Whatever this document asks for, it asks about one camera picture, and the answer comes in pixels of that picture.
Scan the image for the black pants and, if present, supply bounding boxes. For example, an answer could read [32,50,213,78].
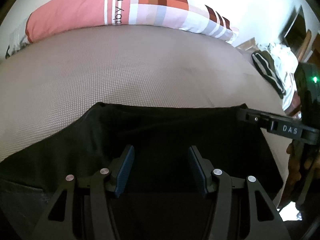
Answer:
[1,103,283,239]

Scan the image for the person's right hand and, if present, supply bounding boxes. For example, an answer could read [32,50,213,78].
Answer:
[286,143,302,185]

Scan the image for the white crumpled cloth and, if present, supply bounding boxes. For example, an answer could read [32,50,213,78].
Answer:
[258,43,298,110]

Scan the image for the striped dark green garment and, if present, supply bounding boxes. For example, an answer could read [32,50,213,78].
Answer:
[251,50,286,99]

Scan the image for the brown cardboard box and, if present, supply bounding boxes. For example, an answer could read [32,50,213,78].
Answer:
[236,37,259,55]

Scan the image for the grey textured bed cover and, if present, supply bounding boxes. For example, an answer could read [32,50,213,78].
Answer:
[1,26,283,187]

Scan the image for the pink patchwork long pillow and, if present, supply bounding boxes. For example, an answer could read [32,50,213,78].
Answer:
[5,0,238,58]

